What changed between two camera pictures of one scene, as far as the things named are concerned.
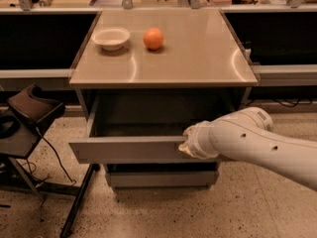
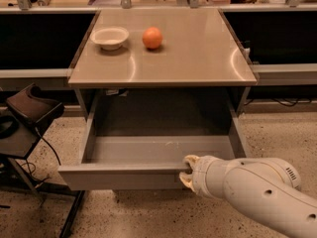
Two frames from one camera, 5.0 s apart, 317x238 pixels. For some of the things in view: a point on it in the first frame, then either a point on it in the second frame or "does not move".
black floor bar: x=78 y=200 does not move
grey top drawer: x=143 y=129 to x=149 y=163
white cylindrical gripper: x=197 y=140 to x=202 y=175
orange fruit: x=153 y=39 does not move
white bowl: x=111 y=39 does not move
